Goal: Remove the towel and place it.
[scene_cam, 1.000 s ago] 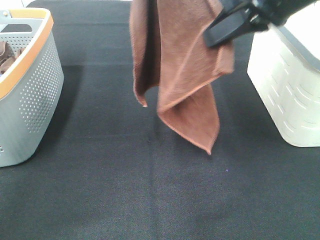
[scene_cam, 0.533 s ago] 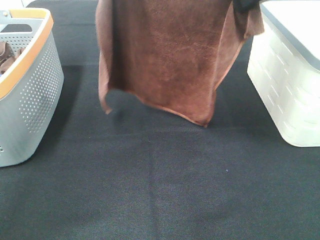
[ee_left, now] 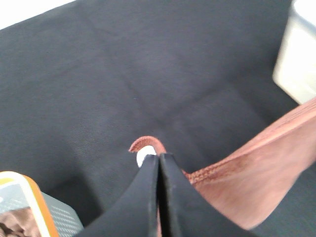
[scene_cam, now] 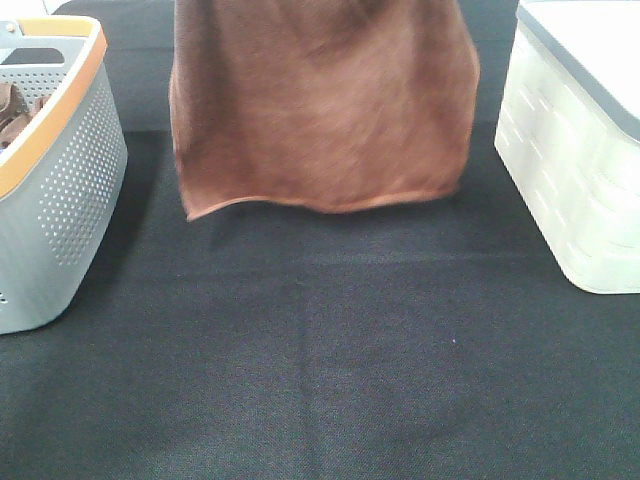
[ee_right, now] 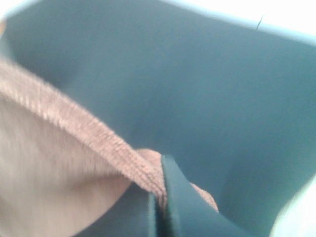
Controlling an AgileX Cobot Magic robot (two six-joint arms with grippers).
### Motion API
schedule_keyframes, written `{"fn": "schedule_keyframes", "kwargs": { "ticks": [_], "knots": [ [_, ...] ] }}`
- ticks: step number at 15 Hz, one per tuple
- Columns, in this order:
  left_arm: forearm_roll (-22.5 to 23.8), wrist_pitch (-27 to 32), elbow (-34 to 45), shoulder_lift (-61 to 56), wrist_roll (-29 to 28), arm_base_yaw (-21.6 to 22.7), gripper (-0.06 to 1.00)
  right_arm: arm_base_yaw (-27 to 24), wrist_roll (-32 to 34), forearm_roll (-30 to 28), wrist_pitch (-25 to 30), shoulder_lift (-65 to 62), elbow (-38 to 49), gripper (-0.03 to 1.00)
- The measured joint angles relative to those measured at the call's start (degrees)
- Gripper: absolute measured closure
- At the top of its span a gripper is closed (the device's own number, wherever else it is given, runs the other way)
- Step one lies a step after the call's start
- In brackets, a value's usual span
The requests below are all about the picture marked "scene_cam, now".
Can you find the brown towel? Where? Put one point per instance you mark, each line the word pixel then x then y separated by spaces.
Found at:
pixel 336 106

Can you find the black table cloth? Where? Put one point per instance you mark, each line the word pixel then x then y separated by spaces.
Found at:
pixel 424 341

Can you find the grey perforated laundry basket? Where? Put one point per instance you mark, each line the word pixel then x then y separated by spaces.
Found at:
pixel 61 177

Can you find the white plastic storage basket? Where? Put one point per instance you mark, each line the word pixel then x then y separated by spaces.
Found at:
pixel 568 135

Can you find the brown towels in basket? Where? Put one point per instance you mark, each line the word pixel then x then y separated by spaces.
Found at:
pixel 13 119

